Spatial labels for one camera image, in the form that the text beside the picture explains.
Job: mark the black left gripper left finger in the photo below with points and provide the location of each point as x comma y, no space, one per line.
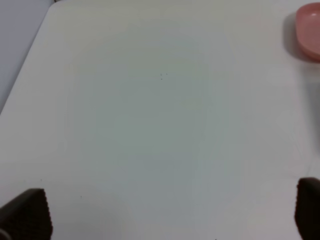
26,217

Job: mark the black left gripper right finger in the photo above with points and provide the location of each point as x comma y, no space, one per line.
307,208

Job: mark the pink square plate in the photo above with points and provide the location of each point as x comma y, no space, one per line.
307,27

